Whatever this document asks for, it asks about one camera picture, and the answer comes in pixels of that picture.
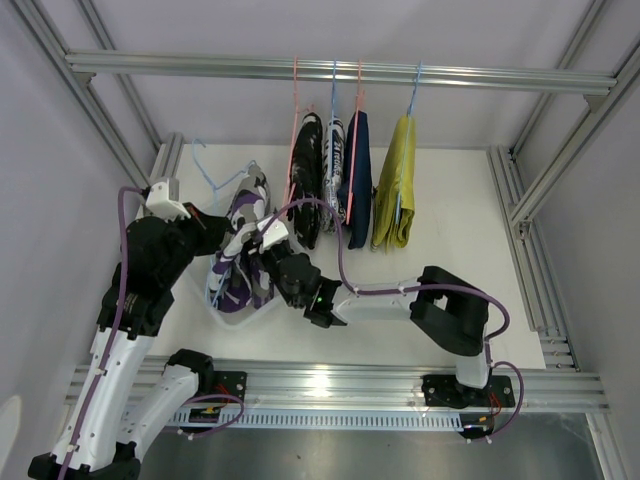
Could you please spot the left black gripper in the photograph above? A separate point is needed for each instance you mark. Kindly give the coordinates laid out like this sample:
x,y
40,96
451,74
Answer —
x,y
210,229

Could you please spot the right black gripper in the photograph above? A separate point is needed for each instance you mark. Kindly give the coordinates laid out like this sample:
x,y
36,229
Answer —
x,y
260,254

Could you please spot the purple camouflage trousers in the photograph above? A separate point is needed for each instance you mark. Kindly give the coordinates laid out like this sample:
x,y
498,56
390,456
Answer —
x,y
251,203

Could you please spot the light blue hanger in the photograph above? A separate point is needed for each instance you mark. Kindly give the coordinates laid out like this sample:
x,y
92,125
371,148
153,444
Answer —
x,y
334,90
215,200
409,115

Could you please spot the white plastic basket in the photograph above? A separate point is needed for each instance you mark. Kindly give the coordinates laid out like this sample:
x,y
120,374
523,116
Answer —
x,y
235,315

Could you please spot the black white patterned trousers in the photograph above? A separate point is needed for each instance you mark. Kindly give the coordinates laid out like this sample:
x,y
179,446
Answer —
x,y
306,181

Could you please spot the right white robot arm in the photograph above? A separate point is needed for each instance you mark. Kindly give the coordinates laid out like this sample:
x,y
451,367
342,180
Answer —
x,y
449,311

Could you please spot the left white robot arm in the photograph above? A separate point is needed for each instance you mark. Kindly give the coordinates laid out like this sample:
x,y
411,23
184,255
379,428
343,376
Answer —
x,y
102,440

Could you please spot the white black lettered trousers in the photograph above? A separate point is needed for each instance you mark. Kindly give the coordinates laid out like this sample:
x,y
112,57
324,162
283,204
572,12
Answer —
x,y
341,213

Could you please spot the navy blue trousers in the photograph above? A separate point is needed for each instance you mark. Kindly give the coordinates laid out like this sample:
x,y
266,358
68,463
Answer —
x,y
362,181

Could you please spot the yellow green trousers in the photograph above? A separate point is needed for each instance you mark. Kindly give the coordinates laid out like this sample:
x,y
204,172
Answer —
x,y
386,233

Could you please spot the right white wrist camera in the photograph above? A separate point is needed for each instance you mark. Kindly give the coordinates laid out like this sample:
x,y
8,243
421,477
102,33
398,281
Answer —
x,y
270,231

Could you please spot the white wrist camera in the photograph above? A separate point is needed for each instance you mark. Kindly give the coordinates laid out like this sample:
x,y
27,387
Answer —
x,y
162,200
270,231

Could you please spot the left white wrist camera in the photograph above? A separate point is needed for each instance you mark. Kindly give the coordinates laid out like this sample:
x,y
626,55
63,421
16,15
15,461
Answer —
x,y
162,200

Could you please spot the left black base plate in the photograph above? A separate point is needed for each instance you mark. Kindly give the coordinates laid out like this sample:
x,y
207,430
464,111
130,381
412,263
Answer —
x,y
226,382

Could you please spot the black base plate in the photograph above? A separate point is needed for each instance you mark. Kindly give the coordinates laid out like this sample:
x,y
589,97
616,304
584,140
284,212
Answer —
x,y
226,382
443,390

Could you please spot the grey slotted cable duct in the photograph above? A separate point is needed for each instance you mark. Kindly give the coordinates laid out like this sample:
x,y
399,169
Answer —
x,y
263,418

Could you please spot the aluminium hanging rail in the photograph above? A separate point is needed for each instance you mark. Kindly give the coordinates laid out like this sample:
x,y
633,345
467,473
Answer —
x,y
242,67

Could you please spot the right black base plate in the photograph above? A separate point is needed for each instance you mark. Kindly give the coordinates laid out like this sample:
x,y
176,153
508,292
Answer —
x,y
443,390

